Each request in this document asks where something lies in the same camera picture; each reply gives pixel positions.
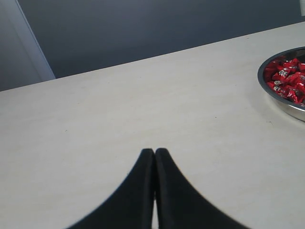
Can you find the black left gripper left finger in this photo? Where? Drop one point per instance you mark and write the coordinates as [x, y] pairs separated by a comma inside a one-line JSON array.
[[130, 206]]

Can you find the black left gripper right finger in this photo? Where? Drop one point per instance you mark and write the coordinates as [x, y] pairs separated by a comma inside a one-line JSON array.
[[180, 205]]

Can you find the pile of red candies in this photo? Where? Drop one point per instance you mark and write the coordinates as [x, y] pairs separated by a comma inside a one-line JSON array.
[[286, 78]]

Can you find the round steel plate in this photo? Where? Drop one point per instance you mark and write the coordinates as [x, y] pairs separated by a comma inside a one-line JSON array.
[[286, 106]]

